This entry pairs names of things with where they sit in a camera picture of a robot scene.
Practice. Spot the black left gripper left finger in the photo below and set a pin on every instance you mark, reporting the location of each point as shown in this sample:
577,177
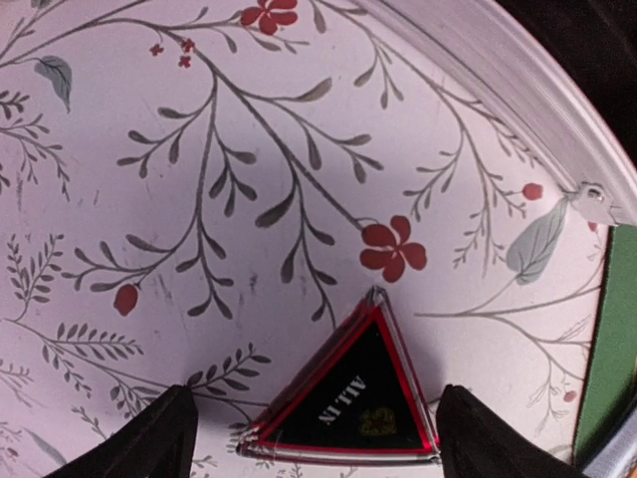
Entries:
159,442

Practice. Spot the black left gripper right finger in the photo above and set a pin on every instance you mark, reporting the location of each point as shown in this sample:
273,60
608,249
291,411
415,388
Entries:
475,442

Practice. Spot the black triangular all-in marker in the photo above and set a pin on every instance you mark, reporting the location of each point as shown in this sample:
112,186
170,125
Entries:
356,402

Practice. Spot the round green poker mat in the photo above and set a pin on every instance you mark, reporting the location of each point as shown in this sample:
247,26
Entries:
611,377

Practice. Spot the aluminium poker chip case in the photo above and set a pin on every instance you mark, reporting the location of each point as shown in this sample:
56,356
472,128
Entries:
496,57

